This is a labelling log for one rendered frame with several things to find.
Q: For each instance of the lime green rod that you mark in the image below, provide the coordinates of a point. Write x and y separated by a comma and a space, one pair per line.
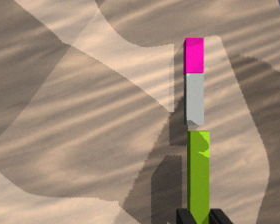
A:
198, 175

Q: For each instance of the magenta rectangular block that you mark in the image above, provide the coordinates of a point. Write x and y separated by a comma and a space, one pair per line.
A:
193, 55

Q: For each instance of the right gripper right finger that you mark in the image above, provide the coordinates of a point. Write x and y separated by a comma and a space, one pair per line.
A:
217, 216

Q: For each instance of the grey rod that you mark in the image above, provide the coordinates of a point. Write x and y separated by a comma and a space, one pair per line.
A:
194, 99

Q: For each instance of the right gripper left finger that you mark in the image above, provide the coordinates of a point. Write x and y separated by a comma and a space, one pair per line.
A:
184, 217

